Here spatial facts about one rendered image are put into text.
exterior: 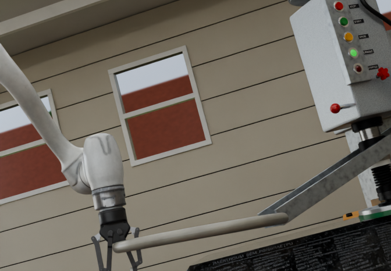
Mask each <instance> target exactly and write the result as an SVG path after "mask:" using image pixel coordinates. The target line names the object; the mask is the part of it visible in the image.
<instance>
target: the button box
mask: <svg viewBox="0 0 391 271"><path fill-rule="evenodd" d="M320 1H321V5H322V8H323V12H324V15H325V18H326V22H327V24H328V28H329V31H330V35H331V37H332V41H333V44H334V47H335V51H336V54H337V57H338V60H339V63H340V67H341V70H342V73H343V77H344V80H345V83H346V85H352V84H357V83H362V82H366V81H370V80H372V78H371V75H370V72H369V68H368V65H367V62H366V59H365V56H364V53H363V50H362V46H361V43H360V40H359V37H358V34H357V30H356V27H355V24H354V21H353V18H352V15H351V12H350V8H349V5H348V2H347V0H320ZM336 1H340V2H341V3H342V4H343V6H344V9H343V11H342V12H338V11H336V10H335V9H334V6H333V4H334V3H335V2H336ZM341 16H344V17H346V18H347V20H348V21H349V25H348V26H347V27H342V26H341V25H340V24H339V17H341ZM345 32H350V33H352V35H353V38H354V39H353V42H351V43H348V42H345V40H344V38H343V34H344V33H345ZM352 47H353V48H355V49H356V50H357V51H358V57H357V58H355V59H353V58H351V57H350V56H349V53H348V50H349V49H350V48H352ZM356 63H359V64H361V65H362V67H363V69H364V70H363V73H362V74H356V73H355V72H354V70H353V66H354V64H356Z"/></svg>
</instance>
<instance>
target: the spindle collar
mask: <svg viewBox="0 0 391 271"><path fill-rule="evenodd" d="M359 134H360V138H361V142H359V144H358V147H359V149H360V153H362V152H363V151H365V150H366V149H367V148H369V147H370V146H372V145H374V144H375V143H376V142H378V141H379V140H381V139H383V138H384V137H386V136H384V135H381V132H380V130H379V127H378V126H375V127H370V128H367V129H364V130H361V131H359ZM390 158H391V156H390V154H389V155H387V156H385V157H384V158H382V159H381V160H380V161H382V160H385V159H390Z"/></svg>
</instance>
